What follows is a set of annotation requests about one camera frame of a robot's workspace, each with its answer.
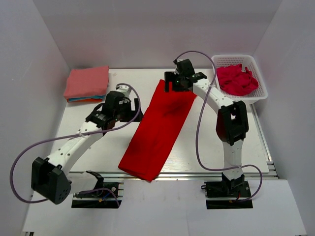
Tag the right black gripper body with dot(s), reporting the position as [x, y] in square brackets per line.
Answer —
[179, 85]

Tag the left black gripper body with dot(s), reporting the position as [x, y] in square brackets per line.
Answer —
[125, 110]

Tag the red t shirt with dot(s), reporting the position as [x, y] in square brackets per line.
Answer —
[157, 133]

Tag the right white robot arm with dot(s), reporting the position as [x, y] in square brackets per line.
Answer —
[232, 119]

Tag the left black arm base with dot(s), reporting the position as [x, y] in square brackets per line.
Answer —
[94, 192]

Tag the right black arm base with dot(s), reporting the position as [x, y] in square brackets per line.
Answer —
[218, 196]

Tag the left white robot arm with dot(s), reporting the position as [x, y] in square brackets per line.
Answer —
[51, 176]

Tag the folded teal t shirt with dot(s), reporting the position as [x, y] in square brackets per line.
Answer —
[96, 98]

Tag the folded orange t shirt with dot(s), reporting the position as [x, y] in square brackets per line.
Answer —
[89, 100]

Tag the folded pink t shirt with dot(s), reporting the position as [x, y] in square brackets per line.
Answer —
[87, 83]

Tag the crumpled magenta t shirt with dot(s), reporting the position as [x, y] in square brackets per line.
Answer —
[233, 80]

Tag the white plastic basket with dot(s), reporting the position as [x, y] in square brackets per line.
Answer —
[248, 62]

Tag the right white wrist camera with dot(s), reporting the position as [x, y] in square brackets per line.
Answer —
[175, 61]

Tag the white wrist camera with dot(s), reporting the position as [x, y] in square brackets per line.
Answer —
[125, 90]
[175, 61]

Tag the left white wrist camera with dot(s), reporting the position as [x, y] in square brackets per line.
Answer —
[125, 90]

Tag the aluminium table rail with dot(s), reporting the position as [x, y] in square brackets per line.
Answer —
[176, 176]

